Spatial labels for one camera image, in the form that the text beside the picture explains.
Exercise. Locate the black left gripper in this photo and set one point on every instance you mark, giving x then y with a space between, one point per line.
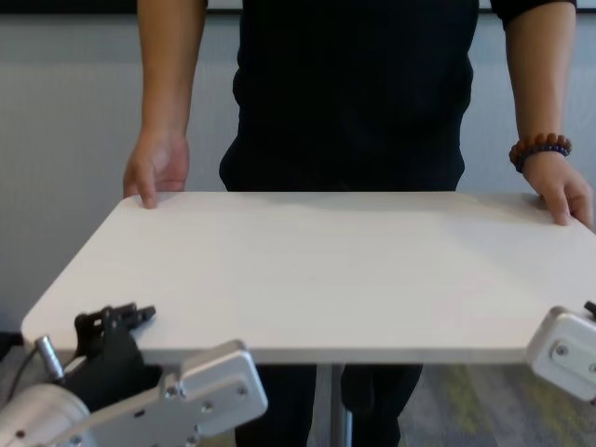
112 368

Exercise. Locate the white rolling table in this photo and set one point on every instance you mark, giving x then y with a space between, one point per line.
302 270

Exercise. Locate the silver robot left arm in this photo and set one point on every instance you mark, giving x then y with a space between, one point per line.
186 405

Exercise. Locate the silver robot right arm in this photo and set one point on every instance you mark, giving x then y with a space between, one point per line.
568 354

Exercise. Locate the person's left forearm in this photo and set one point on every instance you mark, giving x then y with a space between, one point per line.
540 70

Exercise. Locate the person's right forearm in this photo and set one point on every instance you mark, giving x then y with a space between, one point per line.
172 65

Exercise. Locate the person's right hand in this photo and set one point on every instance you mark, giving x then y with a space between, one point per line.
153 158

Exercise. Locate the person's left hand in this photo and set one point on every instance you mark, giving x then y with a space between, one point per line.
559 186

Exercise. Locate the person's body in black clothes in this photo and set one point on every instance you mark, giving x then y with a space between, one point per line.
349 93

